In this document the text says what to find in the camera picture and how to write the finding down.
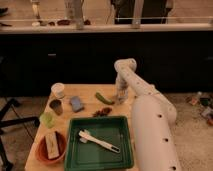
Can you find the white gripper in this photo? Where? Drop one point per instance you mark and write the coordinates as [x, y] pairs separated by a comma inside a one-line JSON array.
[[122, 89]]

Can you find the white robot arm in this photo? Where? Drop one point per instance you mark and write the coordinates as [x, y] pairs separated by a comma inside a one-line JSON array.
[[151, 115]]

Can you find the green pepper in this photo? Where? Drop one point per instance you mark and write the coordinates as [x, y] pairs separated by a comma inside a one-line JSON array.
[[103, 99]]

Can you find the blue sponge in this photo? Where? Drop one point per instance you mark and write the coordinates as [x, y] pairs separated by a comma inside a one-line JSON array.
[[76, 104]]

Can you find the white cup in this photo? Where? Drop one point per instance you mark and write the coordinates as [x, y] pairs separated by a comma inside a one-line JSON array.
[[58, 90]]

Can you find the green plastic tray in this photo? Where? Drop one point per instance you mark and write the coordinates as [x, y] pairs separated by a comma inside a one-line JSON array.
[[90, 156]]

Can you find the light green cup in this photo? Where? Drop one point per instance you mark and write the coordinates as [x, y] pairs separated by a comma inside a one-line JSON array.
[[47, 120]]

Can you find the white block in bowl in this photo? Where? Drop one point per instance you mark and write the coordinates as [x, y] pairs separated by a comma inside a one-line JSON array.
[[52, 145]]

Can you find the black office chair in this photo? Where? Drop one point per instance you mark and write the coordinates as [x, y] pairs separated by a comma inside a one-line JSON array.
[[7, 165]]

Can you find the orange bowl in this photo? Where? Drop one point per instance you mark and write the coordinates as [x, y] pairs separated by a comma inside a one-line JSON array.
[[41, 150]]

